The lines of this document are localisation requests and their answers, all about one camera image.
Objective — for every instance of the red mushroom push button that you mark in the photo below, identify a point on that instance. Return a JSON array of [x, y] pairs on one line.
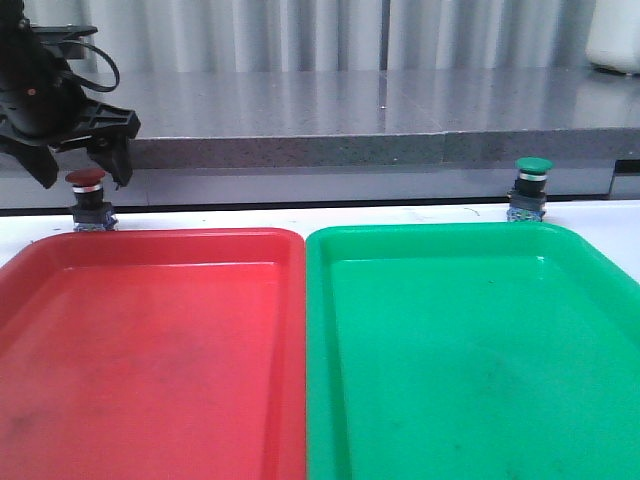
[[91, 213]]

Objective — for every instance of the white container on counter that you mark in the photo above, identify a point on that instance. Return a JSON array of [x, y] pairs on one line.
[[613, 39]]

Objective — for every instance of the grey stone counter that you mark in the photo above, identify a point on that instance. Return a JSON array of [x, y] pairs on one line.
[[263, 140]]

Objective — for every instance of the green mushroom push button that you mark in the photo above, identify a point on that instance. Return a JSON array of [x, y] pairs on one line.
[[527, 197]]

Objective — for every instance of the red plastic tray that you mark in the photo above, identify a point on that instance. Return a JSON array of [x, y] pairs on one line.
[[154, 355]]

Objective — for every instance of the green plastic tray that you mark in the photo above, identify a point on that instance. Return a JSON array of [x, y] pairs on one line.
[[469, 351]]

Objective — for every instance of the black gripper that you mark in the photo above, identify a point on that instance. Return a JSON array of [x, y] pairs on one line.
[[44, 104]]

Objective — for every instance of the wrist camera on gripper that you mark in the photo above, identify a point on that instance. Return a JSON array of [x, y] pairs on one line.
[[65, 41]]

